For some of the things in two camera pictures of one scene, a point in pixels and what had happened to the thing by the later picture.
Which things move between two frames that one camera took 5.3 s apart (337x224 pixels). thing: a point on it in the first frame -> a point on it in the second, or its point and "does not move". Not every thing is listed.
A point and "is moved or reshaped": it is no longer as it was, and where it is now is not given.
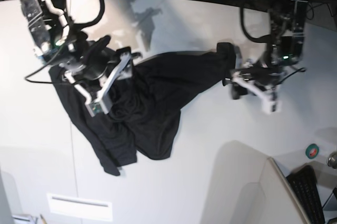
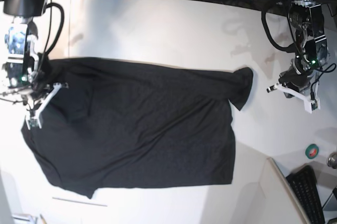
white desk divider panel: (278, 203) does not move
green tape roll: (312, 151) does not move
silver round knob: (332, 160) does not move
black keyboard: (304, 182) does not move
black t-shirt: (142, 115) is moved or reshaped
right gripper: (231, 56) -> (297, 77)
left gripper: (91, 59) -> (40, 87)
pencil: (43, 220) does not move
